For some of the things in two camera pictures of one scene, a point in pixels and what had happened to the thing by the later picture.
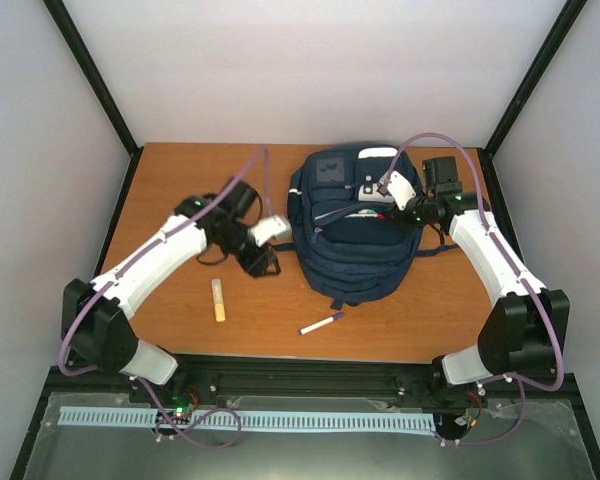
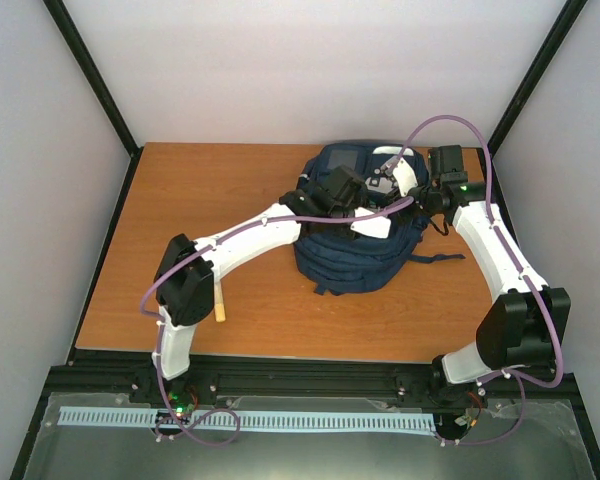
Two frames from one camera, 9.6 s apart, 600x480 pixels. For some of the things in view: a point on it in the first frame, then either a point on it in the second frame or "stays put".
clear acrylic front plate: [476, 438] stays put
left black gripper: [255, 264] → [340, 236]
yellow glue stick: [218, 300] stays put
